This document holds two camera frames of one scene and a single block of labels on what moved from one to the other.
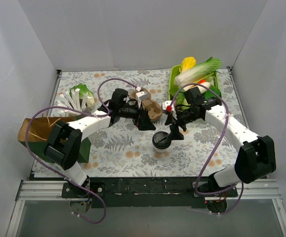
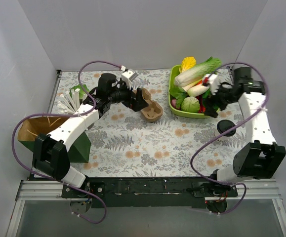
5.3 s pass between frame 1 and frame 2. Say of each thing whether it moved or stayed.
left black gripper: moved
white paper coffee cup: moved
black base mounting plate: stayed
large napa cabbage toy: stayed
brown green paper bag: stayed
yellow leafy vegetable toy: stayed
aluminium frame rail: stayed
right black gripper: moved
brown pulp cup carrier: stayed
